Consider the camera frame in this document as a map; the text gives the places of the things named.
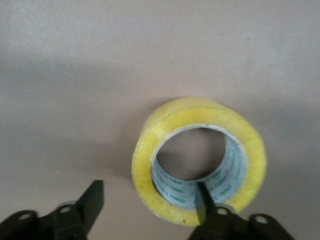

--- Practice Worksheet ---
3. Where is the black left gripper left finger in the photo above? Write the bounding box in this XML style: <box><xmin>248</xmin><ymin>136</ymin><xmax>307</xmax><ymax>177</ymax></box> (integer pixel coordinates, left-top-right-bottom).
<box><xmin>0</xmin><ymin>179</ymin><xmax>105</xmax><ymax>240</ymax></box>

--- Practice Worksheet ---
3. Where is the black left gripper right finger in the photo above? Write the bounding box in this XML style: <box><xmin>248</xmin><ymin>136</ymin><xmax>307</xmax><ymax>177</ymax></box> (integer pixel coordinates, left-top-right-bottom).
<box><xmin>187</xmin><ymin>181</ymin><xmax>301</xmax><ymax>240</ymax></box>

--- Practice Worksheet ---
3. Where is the yellow packing tape roll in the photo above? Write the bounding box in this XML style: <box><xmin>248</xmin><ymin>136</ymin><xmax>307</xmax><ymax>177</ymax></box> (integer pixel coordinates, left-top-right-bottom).
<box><xmin>131</xmin><ymin>96</ymin><xmax>268</xmax><ymax>227</ymax></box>

